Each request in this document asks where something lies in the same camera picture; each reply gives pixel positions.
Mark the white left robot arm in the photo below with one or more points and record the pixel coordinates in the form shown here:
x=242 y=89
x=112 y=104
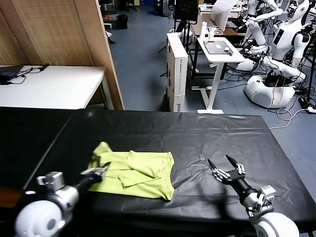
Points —
x=44 y=214

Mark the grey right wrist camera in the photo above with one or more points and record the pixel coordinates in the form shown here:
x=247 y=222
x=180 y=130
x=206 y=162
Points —
x=267 y=192

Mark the black waste bin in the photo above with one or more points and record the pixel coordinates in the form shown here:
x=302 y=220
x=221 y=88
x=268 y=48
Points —
x=121 y=21

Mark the white humanoid robot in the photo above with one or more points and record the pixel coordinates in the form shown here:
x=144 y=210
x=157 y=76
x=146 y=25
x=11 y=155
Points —
x=284 y=39
x=256 y=29

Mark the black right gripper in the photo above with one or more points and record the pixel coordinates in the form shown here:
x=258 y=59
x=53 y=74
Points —
x=238 y=184

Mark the tall white cardboard box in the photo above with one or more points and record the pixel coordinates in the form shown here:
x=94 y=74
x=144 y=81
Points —
x=176 y=64

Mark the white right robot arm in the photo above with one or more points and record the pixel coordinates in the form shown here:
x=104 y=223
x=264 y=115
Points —
x=274 y=224

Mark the black side table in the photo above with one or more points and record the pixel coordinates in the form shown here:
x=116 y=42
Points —
x=24 y=138

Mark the wooden partition screen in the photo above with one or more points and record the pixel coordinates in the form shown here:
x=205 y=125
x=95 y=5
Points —
x=56 y=32

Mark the grey closed laptop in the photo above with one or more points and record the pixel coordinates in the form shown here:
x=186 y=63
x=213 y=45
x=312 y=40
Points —
x=216 y=47

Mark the white rectangular table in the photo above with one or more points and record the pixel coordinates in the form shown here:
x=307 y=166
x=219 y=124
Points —
x=54 y=86

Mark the black monitor on stand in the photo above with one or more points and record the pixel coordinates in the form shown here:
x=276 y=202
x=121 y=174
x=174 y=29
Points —
x=185 y=10

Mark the yellow-green t-shirt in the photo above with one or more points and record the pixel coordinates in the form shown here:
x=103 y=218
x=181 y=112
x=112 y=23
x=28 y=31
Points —
x=143 y=177

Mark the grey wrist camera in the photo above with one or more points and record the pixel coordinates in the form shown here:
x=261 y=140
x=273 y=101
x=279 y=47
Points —
x=53 y=179
x=267 y=192

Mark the small white robot base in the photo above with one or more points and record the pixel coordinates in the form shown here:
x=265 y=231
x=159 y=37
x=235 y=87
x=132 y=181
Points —
x=245 y=64

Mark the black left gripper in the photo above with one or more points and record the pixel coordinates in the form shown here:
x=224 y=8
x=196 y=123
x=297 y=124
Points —
x=89 y=181

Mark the white bottle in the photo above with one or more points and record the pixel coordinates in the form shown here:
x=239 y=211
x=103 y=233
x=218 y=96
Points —
x=202 y=29

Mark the black flat device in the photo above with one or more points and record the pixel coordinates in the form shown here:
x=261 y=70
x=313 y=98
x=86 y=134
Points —
x=7 y=75

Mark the small black device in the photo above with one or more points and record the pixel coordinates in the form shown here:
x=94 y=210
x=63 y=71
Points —
x=228 y=50

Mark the white cup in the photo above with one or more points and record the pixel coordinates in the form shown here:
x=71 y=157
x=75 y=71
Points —
x=211 y=33

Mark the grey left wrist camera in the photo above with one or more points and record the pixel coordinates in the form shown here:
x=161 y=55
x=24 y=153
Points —
x=53 y=179

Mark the white height-adjustable side desk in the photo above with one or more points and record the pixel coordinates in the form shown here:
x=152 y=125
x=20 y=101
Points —
x=222 y=58

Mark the brown wooden desk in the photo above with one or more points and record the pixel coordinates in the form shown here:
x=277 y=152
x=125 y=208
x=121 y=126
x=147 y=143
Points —
x=197 y=28

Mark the white tilted board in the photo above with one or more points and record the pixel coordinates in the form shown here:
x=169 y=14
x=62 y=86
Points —
x=221 y=13

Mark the black plastic table cover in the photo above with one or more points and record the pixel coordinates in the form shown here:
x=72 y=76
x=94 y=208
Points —
x=222 y=138

